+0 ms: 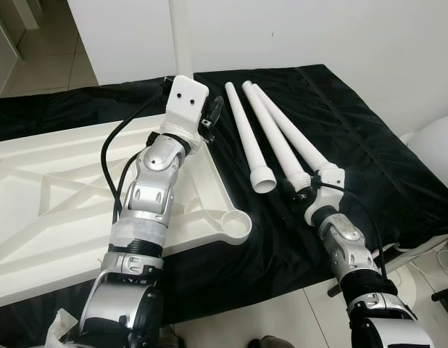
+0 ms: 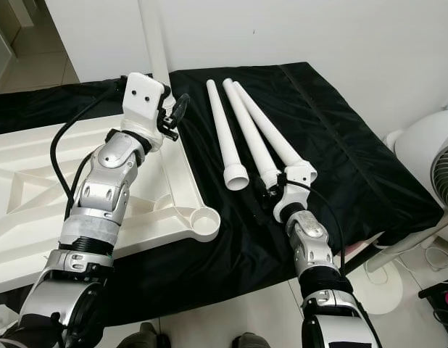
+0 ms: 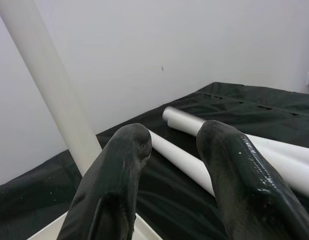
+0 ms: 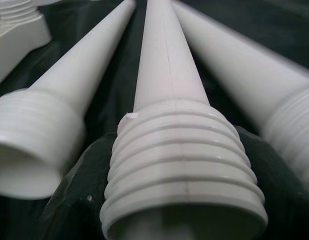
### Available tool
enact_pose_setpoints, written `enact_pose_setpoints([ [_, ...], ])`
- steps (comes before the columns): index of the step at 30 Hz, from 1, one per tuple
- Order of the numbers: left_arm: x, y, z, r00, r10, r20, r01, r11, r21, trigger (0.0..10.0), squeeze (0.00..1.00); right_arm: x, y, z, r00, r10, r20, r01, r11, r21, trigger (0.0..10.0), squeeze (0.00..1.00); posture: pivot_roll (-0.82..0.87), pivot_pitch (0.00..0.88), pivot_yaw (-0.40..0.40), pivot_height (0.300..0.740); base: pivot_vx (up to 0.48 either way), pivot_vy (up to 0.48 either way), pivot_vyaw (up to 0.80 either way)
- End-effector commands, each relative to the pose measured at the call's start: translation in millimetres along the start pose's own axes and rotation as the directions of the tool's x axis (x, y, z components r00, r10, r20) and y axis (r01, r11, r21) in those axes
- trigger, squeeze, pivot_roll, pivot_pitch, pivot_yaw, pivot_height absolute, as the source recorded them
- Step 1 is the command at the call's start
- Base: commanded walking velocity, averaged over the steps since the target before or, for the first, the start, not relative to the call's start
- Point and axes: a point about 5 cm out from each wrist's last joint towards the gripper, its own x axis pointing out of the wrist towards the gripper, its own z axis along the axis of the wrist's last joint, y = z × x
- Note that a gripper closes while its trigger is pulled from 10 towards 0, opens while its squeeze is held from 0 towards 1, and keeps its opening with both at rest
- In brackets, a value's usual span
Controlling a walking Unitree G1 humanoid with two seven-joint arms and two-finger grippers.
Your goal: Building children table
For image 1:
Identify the grey robot left foot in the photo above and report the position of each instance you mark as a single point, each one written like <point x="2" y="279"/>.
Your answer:
<point x="167" y="338"/>

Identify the white plastic table leg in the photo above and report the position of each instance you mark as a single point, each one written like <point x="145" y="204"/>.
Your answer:
<point x="271" y="130"/>
<point x="293" y="130"/>
<point x="182" y="36"/>
<point x="246" y="134"/>

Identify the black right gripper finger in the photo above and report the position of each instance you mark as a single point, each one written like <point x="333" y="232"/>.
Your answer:
<point x="293" y="191"/>

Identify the white round fan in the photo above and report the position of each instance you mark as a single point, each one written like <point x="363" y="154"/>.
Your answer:
<point x="436" y="148"/>

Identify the black flat bar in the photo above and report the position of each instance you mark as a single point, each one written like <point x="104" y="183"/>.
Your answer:
<point x="445" y="293"/>

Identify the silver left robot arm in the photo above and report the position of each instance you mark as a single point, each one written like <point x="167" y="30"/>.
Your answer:
<point x="155" y="188"/>

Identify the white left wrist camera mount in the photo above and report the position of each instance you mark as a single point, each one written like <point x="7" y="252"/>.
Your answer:
<point x="186" y="101"/>

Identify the grey robot right foot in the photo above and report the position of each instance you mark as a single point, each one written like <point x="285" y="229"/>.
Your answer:
<point x="272" y="342"/>

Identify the white plastic table top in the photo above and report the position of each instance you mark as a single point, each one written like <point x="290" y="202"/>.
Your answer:
<point x="35" y="181"/>

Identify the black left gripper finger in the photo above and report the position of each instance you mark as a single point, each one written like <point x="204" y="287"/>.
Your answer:
<point x="216" y="109"/>

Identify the black fabric table cover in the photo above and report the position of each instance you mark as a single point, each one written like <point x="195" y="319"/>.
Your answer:
<point x="383" y="159"/>

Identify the grey robot foot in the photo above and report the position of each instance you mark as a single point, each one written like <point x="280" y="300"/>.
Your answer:
<point x="167" y="338"/>
<point x="272" y="342"/>

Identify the black metal table leg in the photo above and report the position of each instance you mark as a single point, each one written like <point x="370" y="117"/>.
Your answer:
<point x="335" y="290"/>

